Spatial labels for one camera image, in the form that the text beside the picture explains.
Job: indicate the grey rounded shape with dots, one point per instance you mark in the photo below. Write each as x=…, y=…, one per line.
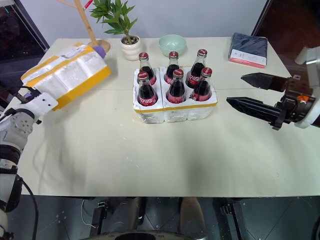
x=126, y=215

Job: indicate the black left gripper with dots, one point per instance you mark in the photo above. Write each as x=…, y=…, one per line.
x=31, y=92

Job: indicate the navy blue book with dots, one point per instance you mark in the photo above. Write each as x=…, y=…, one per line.
x=250, y=48

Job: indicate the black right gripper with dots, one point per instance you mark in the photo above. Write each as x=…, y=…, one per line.
x=297, y=102

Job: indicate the green plant in white pot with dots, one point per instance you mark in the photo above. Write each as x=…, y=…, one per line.
x=130, y=48

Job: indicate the white foam box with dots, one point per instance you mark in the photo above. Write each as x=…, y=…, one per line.
x=75, y=72

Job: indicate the purple cylindrical object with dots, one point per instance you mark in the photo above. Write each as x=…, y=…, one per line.
x=100, y=51

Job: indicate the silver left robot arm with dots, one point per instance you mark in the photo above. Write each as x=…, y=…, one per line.
x=13, y=127

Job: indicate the white foam crate, yellow tape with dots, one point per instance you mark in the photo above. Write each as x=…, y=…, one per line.
x=175, y=113

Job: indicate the wooden branch stand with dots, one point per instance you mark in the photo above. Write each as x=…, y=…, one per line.
x=87, y=22

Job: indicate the black table leg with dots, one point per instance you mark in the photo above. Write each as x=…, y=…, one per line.
x=232, y=217
x=98, y=216

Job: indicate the pale green bowl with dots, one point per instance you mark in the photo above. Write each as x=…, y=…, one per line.
x=172, y=46

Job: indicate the black framed dark panel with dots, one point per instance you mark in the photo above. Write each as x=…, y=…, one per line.
x=17, y=32
x=290, y=20

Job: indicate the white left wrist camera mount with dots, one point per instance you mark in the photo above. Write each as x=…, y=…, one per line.
x=43, y=102

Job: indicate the glass cola bottle, red cap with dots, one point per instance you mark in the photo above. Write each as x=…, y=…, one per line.
x=176, y=90
x=147, y=68
x=197, y=67
x=173, y=66
x=203, y=88
x=146, y=93

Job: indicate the red pen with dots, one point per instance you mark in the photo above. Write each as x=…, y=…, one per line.
x=87, y=4

